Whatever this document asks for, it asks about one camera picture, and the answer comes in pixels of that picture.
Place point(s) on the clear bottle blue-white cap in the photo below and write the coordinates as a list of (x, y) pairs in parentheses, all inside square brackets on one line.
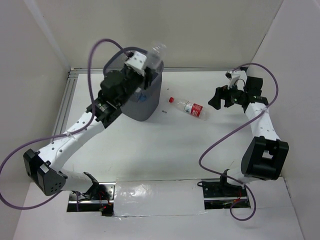
[(155, 58)]

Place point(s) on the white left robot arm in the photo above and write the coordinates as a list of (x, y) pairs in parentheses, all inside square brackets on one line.
[(45, 166)]

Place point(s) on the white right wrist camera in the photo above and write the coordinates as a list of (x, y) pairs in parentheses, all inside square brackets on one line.
[(234, 76)]

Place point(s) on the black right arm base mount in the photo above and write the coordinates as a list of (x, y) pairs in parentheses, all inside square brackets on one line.
[(219, 190)]

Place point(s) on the red label red cap bottle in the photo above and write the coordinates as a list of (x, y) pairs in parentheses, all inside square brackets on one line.
[(188, 107)]

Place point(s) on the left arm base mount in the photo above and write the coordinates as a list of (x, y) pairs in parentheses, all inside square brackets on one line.
[(98, 198)]

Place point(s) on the aluminium frame rail back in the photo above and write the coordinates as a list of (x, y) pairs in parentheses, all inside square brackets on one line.
[(166, 69)]

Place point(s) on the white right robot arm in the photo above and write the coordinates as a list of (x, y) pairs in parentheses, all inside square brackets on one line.
[(266, 154)]

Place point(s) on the blue label blue cap bottle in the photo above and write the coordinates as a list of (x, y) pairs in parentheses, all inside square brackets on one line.
[(141, 98)]

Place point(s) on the aluminium frame rail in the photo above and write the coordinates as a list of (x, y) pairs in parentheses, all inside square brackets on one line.
[(166, 69), (65, 105)]

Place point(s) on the grey mesh waste bin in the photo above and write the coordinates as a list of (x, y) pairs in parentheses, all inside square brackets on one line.
[(143, 103)]

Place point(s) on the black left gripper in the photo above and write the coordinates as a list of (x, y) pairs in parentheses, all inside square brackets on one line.
[(148, 75)]

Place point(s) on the silver reflective tape sheet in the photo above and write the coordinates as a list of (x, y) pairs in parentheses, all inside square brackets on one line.
[(158, 198)]

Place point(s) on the aluminium frame rail left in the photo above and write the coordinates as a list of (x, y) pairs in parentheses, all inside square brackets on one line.
[(65, 105)]

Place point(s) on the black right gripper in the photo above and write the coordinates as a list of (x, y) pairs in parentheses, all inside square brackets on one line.
[(222, 93)]

